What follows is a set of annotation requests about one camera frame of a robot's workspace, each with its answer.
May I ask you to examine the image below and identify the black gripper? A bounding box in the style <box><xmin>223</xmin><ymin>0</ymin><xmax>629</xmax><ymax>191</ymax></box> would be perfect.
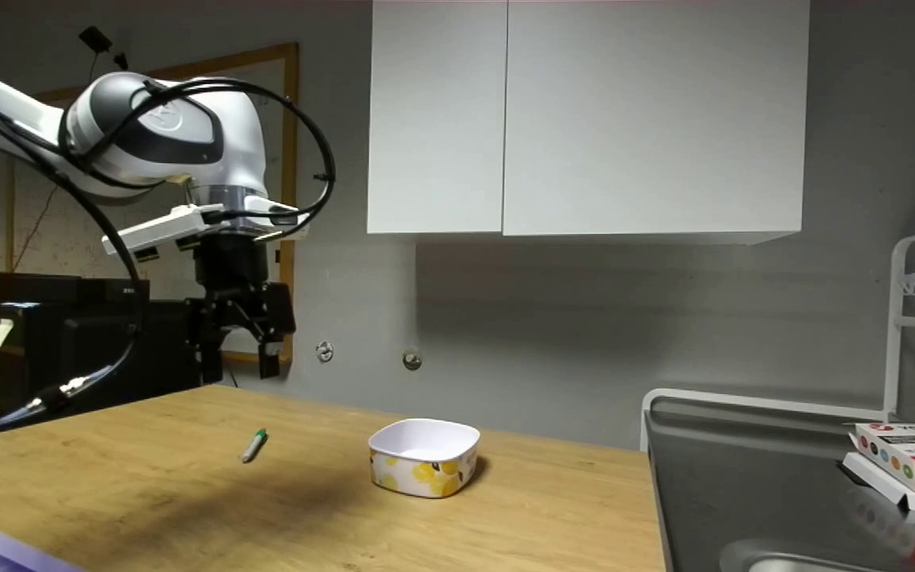
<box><xmin>195</xmin><ymin>230</ymin><xmax>298</xmax><ymax>388</ymax></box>

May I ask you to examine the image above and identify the green marker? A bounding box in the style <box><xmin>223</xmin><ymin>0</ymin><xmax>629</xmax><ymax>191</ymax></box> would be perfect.
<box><xmin>238</xmin><ymin>426</ymin><xmax>270</xmax><ymax>467</ymax></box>

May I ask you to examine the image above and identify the white yellow square bowl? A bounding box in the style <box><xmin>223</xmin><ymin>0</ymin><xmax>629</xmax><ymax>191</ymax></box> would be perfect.
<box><xmin>365</xmin><ymin>417</ymin><xmax>483</xmax><ymax>502</ymax></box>

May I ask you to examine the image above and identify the black equipment case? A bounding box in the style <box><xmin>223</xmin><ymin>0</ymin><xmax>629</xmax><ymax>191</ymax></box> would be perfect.
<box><xmin>0</xmin><ymin>297</ymin><xmax>223</xmax><ymax>421</ymax></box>

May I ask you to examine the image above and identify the wood framed whiteboard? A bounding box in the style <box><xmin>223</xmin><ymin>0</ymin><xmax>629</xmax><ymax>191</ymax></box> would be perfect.
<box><xmin>3</xmin><ymin>41</ymin><xmax>302</xmax><ymax>381</ymax></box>

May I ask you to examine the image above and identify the narrow white cabinet door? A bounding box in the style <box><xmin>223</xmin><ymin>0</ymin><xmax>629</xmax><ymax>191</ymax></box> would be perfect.
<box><xmin>365</xmin><ymin>0</ymin><xmax>510</xmax><ymax>239</ymax></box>

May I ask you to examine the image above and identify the wide white cabinet door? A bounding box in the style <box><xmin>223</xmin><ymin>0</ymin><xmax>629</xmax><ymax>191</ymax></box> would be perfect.
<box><xmin>502</xmin><ymin>0</ymin><xmax>813</xmax><ymax>239</ymax></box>

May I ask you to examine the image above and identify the steel sink counter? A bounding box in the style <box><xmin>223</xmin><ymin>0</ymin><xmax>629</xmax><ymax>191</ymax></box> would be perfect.
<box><xmin>645</xmin><ymin>398</ymin><xmax>915</xmax><ymax>572</ymax></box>

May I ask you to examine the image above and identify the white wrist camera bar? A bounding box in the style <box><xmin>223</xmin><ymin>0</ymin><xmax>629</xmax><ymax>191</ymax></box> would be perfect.
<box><xmin>99</xmin><ymin>201</ymin><xmax>306</xmax><ymax>263</ymax></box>

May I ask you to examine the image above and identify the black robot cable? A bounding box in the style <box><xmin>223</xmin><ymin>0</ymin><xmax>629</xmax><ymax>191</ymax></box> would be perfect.
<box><xmin>0</xmin><ymin>74</ymin><xmax>340</xmax><ymax>439</ymax></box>

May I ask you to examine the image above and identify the black wall clip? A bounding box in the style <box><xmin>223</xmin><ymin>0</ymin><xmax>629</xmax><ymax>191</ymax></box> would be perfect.
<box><xmin>78</xmin><ymin>22</ymin><xmax>133</xmax><ymax>75</ymax></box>

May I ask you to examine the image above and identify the white wire dish rack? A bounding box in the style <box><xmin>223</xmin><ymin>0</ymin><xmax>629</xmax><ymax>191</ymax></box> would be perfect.
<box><xmin>639</xmin><ymin>221</ymin><xmax>915</xmax><ymax>457</ymax></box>

